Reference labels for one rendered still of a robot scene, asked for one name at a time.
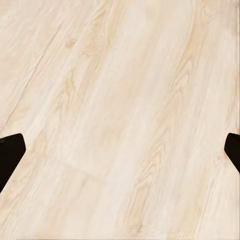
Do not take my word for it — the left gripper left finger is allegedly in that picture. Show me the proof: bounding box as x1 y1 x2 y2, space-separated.
0 133 26 193

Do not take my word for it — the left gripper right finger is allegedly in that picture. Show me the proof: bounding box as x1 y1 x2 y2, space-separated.
224 132 240 173

